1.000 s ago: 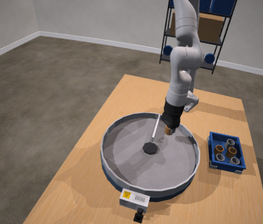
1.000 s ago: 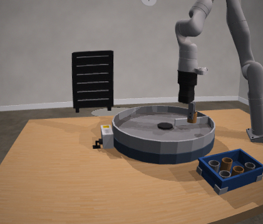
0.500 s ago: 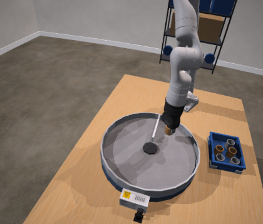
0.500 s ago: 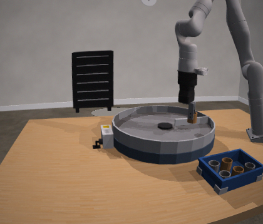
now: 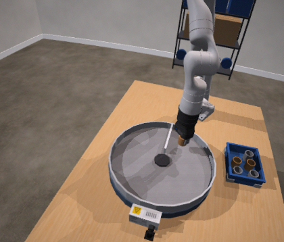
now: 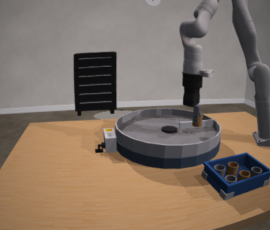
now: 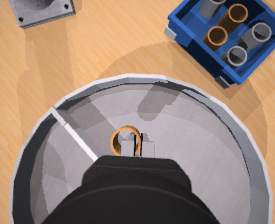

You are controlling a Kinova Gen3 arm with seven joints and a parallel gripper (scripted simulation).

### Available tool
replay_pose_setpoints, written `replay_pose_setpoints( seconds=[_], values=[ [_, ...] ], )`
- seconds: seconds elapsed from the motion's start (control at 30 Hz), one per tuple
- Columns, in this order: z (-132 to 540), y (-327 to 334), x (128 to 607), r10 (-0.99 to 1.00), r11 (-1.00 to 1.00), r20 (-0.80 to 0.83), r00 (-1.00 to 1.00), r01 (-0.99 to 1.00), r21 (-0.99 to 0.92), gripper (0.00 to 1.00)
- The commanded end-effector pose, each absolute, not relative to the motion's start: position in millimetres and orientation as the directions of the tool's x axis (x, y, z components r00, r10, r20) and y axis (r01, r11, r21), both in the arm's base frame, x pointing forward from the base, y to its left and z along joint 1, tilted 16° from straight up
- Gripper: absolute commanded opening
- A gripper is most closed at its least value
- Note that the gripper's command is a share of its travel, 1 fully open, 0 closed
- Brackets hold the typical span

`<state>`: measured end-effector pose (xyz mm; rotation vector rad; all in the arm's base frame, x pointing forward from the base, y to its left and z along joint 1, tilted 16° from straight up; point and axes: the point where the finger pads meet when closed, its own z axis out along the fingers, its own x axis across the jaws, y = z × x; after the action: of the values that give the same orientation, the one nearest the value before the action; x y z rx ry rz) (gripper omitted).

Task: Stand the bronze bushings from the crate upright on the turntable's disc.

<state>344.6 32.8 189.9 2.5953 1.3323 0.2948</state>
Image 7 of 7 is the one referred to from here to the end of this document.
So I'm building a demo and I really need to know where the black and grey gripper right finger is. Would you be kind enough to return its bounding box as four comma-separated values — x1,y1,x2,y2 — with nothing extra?
140,133,155,158

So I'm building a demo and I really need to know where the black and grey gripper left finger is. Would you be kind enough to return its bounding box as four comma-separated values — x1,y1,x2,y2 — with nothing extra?
121,133,136,157

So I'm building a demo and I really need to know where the bronze bushing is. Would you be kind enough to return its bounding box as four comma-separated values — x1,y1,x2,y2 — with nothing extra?
202,26,228,52
110,125,141,156
217,4,248,34

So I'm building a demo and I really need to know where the blue crate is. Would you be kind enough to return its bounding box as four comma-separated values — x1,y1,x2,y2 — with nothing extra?
165,0,275,89

